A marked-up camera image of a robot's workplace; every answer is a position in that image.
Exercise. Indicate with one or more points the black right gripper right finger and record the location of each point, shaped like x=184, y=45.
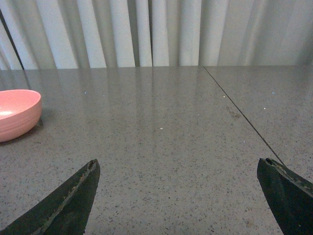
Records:
x=289, y=196

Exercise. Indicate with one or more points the white pleated curtain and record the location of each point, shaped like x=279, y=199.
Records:
x=71, y=34

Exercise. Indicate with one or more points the pink bowl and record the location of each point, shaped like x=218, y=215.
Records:
x=20, y=110

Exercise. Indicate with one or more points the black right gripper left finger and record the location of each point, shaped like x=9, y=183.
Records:
x=63, y=212

